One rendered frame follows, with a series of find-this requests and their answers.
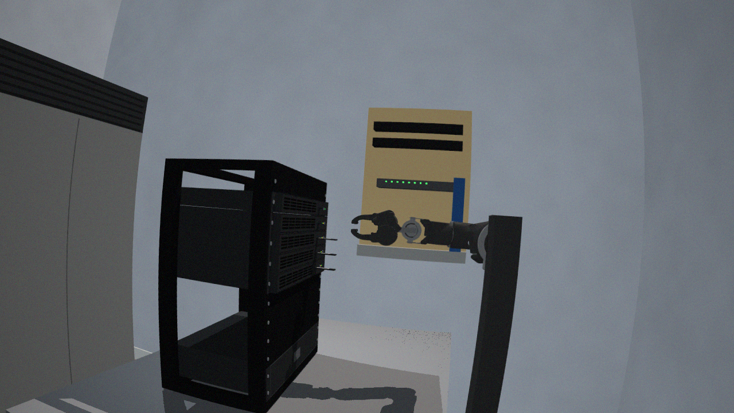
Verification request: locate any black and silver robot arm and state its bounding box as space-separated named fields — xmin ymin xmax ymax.
xmin=402 ymin=217 xmax=489 ymax=270

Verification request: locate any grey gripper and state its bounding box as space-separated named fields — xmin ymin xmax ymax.
xmin=351 ymin=210 xmax=417 ymax=246

